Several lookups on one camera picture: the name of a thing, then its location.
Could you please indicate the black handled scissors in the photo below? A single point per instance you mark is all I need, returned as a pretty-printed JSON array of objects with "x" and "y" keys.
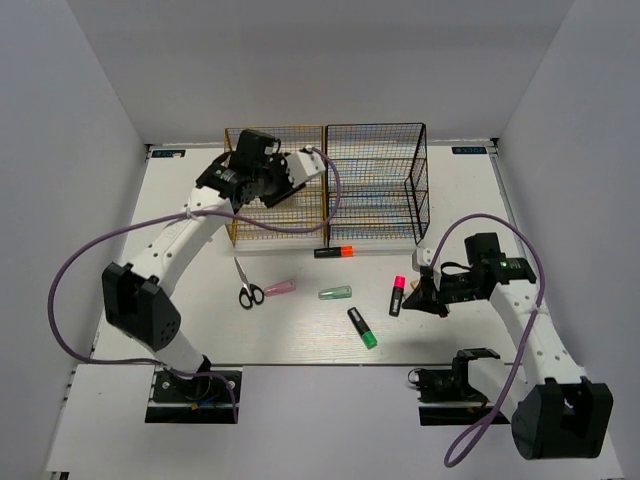
[{"x": 250, "y": 294}]

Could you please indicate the left blue table label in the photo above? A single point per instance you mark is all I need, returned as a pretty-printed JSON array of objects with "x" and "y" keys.
[{"x": 168, "y": 153}]

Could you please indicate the orange cap black highlighter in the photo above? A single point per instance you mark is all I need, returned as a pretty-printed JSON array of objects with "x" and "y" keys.
[{"x": 334, "y": 252}]

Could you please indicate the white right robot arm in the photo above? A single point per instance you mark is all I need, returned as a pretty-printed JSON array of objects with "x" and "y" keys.
[{"x": 554, "y": 410}]

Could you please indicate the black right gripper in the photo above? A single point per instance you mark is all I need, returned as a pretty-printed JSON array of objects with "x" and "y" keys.
[{"x": 425, "y": 297}]

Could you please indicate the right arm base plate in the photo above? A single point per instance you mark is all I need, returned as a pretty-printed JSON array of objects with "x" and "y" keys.
[{"x": 442, "y": 403}]

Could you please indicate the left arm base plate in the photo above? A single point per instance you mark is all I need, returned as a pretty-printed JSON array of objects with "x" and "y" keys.
[{"x": 197, "y": 401}]

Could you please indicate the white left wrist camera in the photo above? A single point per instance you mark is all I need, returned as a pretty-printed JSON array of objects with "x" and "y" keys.
[{"x": 304, "y": 165}]

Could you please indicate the yellow wire basket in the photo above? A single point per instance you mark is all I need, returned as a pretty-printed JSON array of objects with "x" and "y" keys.
[{"x": 303, "y": 210}]

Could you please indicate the blue table label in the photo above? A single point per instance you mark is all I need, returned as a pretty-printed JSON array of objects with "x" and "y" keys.
[
  {"x": 168, "y": 153},
  {"x": 469, "y": 150}
]

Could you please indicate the green cap black highlighter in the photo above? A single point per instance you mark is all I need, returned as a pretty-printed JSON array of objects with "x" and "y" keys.
[{"x": 363, "y": 330}]

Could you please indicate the right blue table label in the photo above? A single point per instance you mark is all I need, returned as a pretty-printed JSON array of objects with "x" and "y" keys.
[{"x": 469, "y": 150}]

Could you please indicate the pink transparent correction tape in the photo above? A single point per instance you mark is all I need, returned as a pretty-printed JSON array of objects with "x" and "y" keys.
[{"x": 280, "y": 288}]

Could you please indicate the black wire basket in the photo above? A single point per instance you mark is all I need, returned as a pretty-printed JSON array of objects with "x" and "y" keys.
[{"x": 380, "y": 190}]

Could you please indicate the pink cap black highlighter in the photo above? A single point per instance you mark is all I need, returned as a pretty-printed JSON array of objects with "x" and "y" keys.
[{"x": 397, "y": 296}]

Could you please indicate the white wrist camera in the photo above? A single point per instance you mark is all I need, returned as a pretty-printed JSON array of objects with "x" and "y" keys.
[
  {"x": 304, "y": 165},
  {"x": 422, "y": 257}
]

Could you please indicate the green transparent correction tape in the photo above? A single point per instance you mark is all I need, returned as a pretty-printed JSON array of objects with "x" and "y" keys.
[{"x": 335, "y": 293}]

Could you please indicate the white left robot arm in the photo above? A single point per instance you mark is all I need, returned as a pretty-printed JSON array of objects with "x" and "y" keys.
[{"x": 137, "y": 294}]

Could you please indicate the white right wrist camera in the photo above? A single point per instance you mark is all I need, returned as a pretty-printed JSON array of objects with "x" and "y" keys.
[{"x": 422, "y": 257}]

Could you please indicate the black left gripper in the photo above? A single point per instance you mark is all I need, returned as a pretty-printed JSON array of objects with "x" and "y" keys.
[{"x": 280, "y": 164}]

